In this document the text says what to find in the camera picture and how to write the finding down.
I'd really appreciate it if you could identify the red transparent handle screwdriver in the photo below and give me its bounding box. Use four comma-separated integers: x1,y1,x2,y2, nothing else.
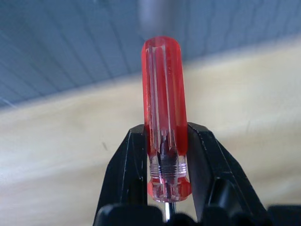
141,35,191,222

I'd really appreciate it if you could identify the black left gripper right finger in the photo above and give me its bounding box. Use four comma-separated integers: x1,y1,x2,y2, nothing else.
187,122,269,226

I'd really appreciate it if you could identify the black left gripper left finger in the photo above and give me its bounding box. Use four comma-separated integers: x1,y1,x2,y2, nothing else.
100,124,150,210

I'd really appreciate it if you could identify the grey metal pegboard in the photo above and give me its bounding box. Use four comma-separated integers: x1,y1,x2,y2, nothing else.
0,0,301,109

